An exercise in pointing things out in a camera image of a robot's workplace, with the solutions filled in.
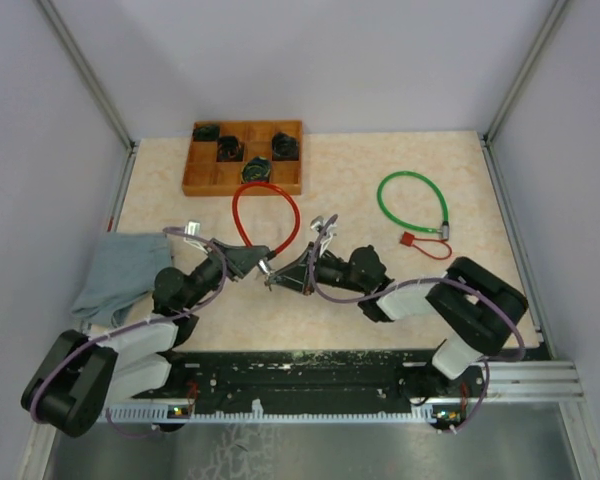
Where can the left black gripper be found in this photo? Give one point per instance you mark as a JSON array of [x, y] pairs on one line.
[[240, 260]]

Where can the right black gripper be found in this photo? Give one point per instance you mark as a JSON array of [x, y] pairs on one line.
[[295, 274]]

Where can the red cable lock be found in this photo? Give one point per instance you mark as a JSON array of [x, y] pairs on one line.
[[277, 190]]

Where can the green cable lock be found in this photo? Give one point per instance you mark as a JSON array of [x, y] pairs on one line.
[[443, 231]]

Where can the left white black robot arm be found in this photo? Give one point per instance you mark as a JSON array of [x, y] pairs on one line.
[[81, 376]]

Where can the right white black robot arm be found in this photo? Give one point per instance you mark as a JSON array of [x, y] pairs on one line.
[[481, 309]]

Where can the wooden compartment tray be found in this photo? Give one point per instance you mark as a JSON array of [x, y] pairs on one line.
[[205, 176]]

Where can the blue yellow rolled tie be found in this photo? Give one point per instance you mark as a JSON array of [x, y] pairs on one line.
[[258, 169]]

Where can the black orange rolled tie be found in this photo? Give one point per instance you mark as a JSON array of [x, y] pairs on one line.
[[229, 149]]

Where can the folded blue jeans cloth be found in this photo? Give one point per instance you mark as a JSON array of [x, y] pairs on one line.
[[121, 273]]

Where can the black dotted rolled tie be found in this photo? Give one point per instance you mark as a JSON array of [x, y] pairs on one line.
[[284, 147]]

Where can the dark green rolled tie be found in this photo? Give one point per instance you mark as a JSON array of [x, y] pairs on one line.
[[208, 132]]

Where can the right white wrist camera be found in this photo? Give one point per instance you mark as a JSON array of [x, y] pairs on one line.
[[326, 232]]

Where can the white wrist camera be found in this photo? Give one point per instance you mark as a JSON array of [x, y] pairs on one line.
[[192, 230], [326, 232]]

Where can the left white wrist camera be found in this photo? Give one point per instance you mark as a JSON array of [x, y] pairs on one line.
[[192, 230]]

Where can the thin red wire padlock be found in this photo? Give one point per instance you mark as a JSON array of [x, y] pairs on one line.
[[433, 248]]

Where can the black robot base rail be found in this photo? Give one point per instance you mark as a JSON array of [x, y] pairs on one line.
[[325, 386]]

